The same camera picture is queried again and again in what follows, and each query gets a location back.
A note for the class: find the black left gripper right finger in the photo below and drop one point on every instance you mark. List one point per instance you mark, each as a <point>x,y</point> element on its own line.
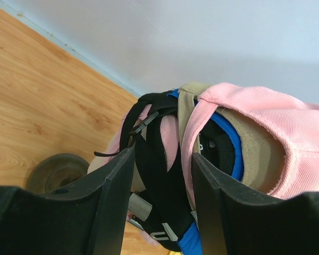
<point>235,219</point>

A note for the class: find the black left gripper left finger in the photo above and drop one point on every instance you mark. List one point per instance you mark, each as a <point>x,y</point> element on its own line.
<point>85,217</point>

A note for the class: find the blue cap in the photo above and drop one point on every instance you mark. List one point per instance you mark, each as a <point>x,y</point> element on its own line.
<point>192,117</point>

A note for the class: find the black gold-logo baseball cap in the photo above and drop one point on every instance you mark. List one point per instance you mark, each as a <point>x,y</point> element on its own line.
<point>159,206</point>

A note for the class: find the pink sport baseball cap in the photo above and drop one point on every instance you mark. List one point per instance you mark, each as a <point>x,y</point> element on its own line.
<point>170,140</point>

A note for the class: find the cream mannequin head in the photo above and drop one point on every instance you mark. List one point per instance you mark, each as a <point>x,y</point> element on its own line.
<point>137,183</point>

